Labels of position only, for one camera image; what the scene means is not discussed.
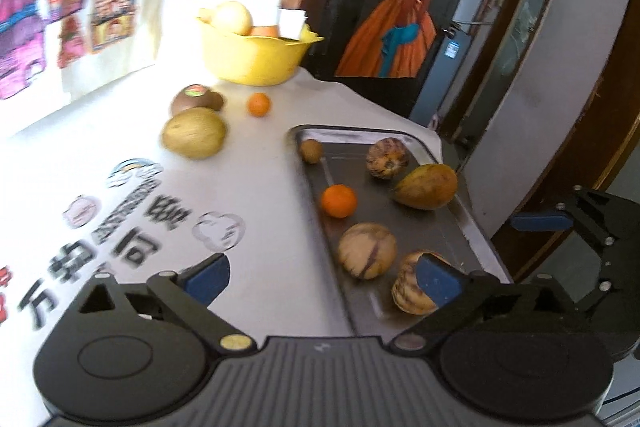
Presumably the colourful houses drawing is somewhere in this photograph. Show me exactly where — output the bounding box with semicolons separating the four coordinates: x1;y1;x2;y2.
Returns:
0;0;173;102

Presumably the pale striped pepino melon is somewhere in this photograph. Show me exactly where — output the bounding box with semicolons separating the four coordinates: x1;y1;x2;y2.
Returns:
337;222;398;280

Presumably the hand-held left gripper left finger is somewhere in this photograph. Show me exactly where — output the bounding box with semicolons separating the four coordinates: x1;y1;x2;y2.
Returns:
60;253;258;358

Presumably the white jar with orange band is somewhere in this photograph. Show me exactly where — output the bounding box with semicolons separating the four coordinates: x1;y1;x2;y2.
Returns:
250;0;283;38

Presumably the brown-yellow mango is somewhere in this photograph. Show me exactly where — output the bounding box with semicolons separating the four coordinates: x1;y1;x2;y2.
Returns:
392;163;459;210

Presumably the yellow-green mango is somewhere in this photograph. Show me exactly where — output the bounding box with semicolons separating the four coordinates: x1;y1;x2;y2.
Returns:
161;107;228;159

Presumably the yellow plastic bowl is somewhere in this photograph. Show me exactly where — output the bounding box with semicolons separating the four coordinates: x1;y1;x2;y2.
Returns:
196;9;325;86

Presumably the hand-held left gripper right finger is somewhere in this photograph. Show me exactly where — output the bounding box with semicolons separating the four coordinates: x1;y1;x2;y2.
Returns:
389;254;591;358

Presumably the metal tray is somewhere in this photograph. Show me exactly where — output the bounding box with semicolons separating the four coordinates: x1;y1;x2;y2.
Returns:
287;125;513;338

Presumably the dark purple-striped pepino melon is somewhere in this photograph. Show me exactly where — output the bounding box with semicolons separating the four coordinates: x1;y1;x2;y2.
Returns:
366;138;411;180

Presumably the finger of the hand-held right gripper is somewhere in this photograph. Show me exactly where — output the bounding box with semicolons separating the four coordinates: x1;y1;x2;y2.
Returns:
510;188;640;252

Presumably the large orange mandarin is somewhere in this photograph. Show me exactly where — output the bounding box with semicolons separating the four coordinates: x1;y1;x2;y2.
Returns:
320;184;358;219

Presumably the brown glass-panel door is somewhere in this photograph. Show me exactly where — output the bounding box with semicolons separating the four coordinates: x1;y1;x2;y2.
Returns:
440;0;581;148

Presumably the small orange mandarin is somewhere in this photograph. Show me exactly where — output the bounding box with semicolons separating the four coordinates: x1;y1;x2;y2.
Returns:
247;93;272;118

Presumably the white paper card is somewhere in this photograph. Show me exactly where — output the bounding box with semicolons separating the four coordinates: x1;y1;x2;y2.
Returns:
277;8;308;42

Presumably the orange striped pepino melon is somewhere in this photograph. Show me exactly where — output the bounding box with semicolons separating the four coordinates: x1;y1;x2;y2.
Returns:
391;251;453;315

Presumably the small brown kiwi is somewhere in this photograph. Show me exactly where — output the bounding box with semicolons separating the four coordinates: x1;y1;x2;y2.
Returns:
300;139;324;164

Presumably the large kiwi with sticker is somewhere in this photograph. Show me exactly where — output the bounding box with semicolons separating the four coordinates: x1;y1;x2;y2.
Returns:
171;83;225;118

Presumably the yellow apple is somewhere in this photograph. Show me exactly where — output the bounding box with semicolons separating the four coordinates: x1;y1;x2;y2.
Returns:
210;1;252;36

